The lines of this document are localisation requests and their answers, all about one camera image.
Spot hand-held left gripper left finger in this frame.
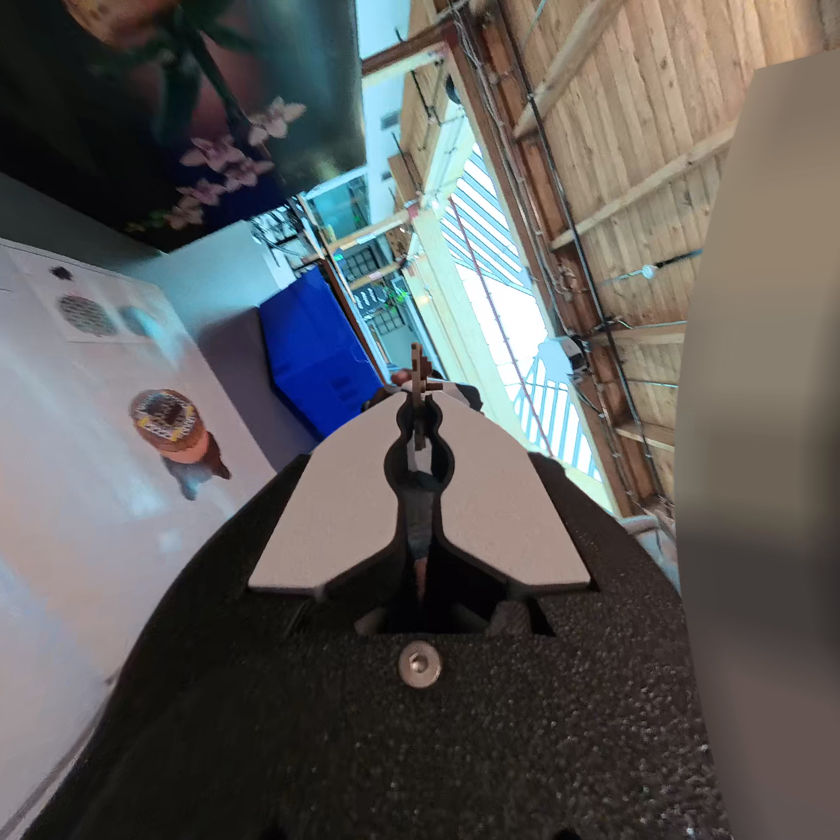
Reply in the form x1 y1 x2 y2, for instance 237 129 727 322
250 392 418 598

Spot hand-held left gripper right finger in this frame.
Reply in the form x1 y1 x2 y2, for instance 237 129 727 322
423 389 592 602

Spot tan round plate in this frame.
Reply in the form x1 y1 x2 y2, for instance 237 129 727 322
389 344 447 447

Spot blue plastic bin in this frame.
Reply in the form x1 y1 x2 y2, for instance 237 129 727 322
258 268 388 442

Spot white ceiling projector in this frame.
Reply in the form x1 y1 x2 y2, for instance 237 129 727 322
539 335 592 384

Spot background office desks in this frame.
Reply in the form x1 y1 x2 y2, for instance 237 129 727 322
256 171 447 342

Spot white instruction booklet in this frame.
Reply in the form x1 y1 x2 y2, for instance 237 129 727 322
0 237 244 815

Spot black flower print box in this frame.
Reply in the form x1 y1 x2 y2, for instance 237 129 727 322
0 0 368 250

